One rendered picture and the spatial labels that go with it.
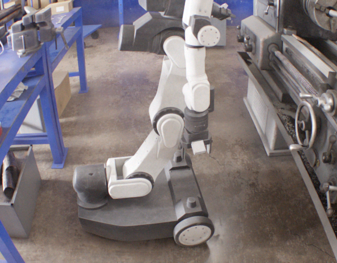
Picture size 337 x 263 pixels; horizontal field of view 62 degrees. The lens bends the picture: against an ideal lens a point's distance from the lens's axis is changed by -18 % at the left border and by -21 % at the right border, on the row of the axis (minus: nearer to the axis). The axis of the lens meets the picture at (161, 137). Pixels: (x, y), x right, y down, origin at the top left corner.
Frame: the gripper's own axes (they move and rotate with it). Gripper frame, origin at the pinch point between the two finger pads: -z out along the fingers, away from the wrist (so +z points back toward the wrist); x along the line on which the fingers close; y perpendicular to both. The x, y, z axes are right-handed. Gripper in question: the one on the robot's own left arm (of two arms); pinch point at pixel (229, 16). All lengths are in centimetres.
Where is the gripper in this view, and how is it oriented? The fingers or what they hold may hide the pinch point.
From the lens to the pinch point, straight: 204.0
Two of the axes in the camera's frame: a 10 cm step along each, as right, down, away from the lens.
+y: 0.4, -10.0, 0.7
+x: 4.6, -0.4, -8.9
